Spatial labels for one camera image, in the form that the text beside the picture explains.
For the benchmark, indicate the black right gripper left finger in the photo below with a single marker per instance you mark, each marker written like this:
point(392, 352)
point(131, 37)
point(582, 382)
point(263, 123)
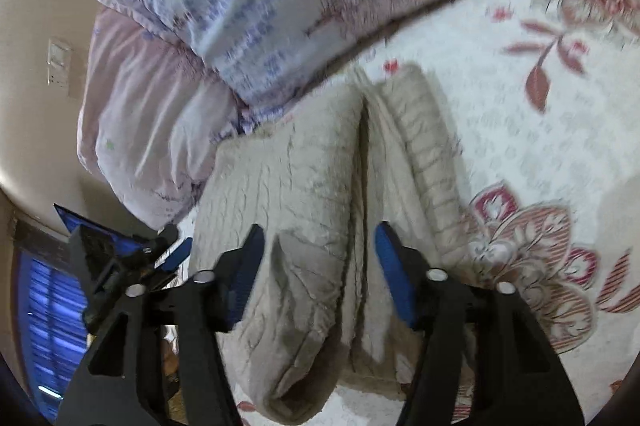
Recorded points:
point(158, 344)

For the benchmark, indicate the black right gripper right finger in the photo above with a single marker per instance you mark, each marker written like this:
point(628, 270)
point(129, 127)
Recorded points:
point(518, 379)

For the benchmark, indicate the beige cable-knit sweater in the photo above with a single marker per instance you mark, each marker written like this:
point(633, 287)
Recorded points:
point(351, 155)

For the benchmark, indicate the window with blue light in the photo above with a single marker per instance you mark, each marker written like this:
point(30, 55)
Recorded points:
point(53, 337)

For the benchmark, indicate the pink lower pillow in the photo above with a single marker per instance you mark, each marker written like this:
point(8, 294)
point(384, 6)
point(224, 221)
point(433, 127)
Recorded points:
point(151, 120)

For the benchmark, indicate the white floral bedspread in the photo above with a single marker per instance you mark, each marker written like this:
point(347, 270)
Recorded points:
point(541, 102)

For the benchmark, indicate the white wall switch plate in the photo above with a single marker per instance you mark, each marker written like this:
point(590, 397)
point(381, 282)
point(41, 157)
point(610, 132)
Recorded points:
point(58, 63)

